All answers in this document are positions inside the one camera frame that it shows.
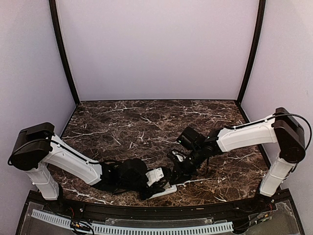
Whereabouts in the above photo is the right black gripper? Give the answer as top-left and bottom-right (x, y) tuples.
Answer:
(169, 146), (205, 185)

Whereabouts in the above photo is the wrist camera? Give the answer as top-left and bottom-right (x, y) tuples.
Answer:
(145, 166), (172, 187)
(167, 149), (186, 163)

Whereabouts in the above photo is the white remote control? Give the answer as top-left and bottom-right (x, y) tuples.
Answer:
(148, 185), (177, 200)

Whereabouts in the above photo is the white slotted cable duct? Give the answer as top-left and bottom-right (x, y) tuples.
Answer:
(31, 209), (234, 235)

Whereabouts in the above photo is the black frame post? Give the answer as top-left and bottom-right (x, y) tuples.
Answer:
(48, 0), (80, 106)
(236, 0), (267, 105)

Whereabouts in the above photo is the left black frame post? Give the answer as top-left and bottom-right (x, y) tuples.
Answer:
(48, 0), (80, 106)

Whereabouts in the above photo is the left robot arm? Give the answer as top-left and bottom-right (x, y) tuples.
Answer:
(7, 122), (171, 213)

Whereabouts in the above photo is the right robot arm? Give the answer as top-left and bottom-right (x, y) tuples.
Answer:
(168, 107), (311, 212)

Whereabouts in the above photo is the black front rail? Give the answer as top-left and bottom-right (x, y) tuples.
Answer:
(62, 199), (258, 220)

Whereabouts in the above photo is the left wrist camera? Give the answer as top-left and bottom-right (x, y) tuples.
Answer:
(145, 166), (172, 187)

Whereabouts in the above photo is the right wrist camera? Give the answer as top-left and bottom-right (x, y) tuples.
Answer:
(167, 149), (186, 163)

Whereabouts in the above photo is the right black frame post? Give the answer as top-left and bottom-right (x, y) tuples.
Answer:
(236, 0), (267, 105)

